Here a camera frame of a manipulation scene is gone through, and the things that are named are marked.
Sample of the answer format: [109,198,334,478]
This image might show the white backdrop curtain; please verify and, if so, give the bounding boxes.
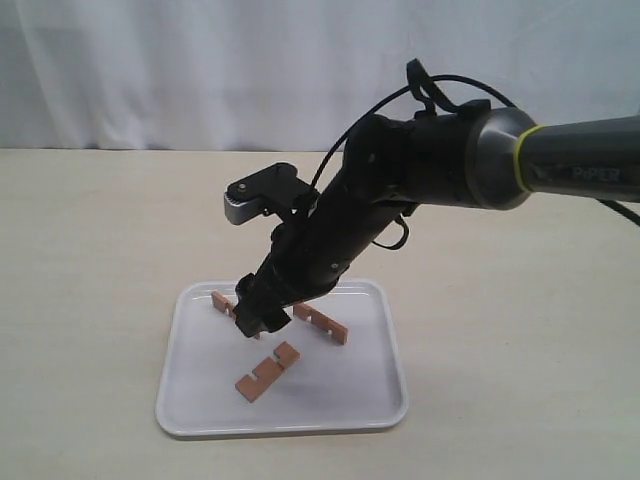
[1,1,639,151]

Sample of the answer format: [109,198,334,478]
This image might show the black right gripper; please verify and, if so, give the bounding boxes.
[233,167,415,336]

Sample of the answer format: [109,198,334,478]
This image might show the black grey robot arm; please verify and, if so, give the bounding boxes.
[224,108,639,337]

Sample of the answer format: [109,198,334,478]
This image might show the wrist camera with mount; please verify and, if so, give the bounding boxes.
[224,162,319,226]

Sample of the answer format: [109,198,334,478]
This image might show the white plastic tray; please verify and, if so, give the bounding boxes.
[155,279,409,438]

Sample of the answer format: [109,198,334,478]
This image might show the wooden notched piece one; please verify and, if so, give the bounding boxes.
[293,303,349,345]

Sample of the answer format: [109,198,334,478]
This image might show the wooden notched piece two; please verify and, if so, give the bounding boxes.
[211,291,239,328]

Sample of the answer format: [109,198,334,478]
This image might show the black cable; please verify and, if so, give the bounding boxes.
[309,58,640,251]

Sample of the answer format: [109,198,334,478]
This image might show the wooden notched piece four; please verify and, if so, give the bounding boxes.
[235,342,301,403]

